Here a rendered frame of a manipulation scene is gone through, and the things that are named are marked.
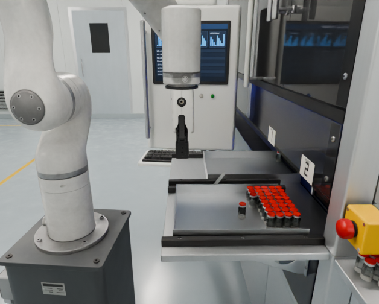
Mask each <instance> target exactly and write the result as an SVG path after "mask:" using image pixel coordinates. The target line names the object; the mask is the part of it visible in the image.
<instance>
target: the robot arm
mask: <svg viewBox="0 0 379 304"><path fill-rule="evenodd" d="M129 1H130V3H131V4H132V5H133V6H134V7H135V8H136V9H137V10H138V11H139V13H140V14H141V15H142V17H143V18H144V19H145V20H146V21H147V23H148V24H149V25H150V26H151V27H152V29H153V30H154V32H155V33H156V34H157V35H158V37H159V38H160V39H161V41H162V67H163V83H164V84H167V85H166V86H165V88H166V89H171V118H172V125H173V132H174V133H176V159H188V158H189V141H188V131H189V132H191V133H194V90H193V89H198V85H196V84H199V83H200V45H201V9H199V8H198V7H196V6H192V5H178V4H177V2H176V0H129ZM0 22H1V25H2V30H3V34H4V96H5V102H6V105H7V108H8V110H9V112H10V114H11V116H12V117H13V119H14V120H15V121H16V122H17V123H18V124H20V125H21V126H23V127H24V128H27V129H29V130H32V131H42V134H41V137H40V139H39V143H38V145H37V148H36V152H35V164H36V171H37V177H38V181H39V187H40V193H41V196H42V203H43V209H44V213H45V217H43V220H42V226H41V227H40V228H39V229H38V230H37V232H36V233H35V235H34V243H35V246H36V247H37V249H39V250H40V251H41V252H44V253H47V254H51V255H67V254H71V253H77V252H80V251H82V250H86V249H88V248H90V247H92V246H93V245H95V244H96V243H98V242H100V241H101V240H102V239H103V238H104V237H105V236H106V234H107V232H108V230H109V223H108V220H107V218H106V217H105V216H103V215H102V214H99V213H96V212H94V207H93V202H92V193H91V183H90V177H89V168H88V159H87V153H86V145H87V140H88V134H89V129H90V124H91V116H92V101H91V95H90V92H89V89H88V87H87V85H86V83H85V82H84V81H83V80H82V79H81V78H80V77H78V76H77V75H75V74H72V73H69V72H56V71H55V68H54V62H53V39H54V33H53V23H52V20H51V14H50V12H49V7H48V3H47V0H0Z"/></svg>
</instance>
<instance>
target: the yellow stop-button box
mask: <svg viewBox="0 0 379 304"><path fill-rule="evenodd" d="M345 218H347V219H350V220H351V221H352V223H353V225H354V229H355V234H354V237H353V239H348V241H349V242H350V243H351V244H352V245H353V246H354V248H355V249H356V250H357V251H358V252H359V253H360V254H361V255H379V204H373V205H371V204H350V205H348V206H347V209H346V215H345Z"/></svg>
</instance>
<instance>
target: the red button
mask: <svg viewBox="0 0 379 304"><path fill-rule="evenodd" d="M336 232H337V234H338V236H339V237H340V238H341V239H353V237H354V234H355V229H354V225H353V223H352V221H351V220H350V219H347V218H342V219H339V220H337V222H336Z"/></svg>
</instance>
